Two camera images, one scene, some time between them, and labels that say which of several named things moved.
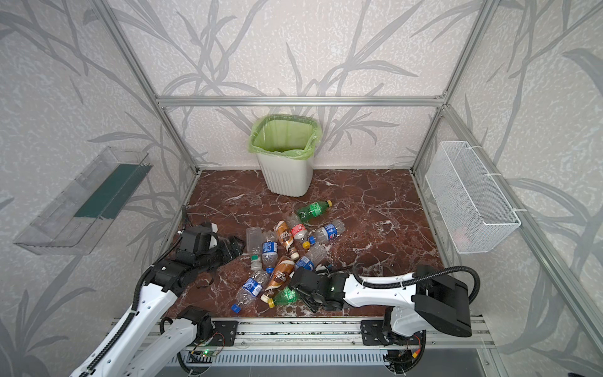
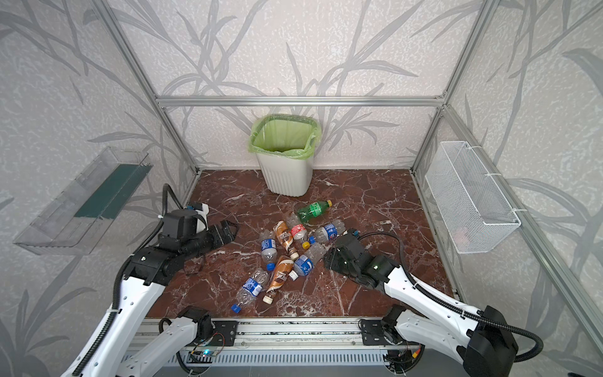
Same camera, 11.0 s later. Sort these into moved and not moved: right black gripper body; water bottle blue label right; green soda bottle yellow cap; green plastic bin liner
Moved: right black gripper body
Not moved: water bottle blue label right; green plastic bin liner; green soda bottle yellow cap
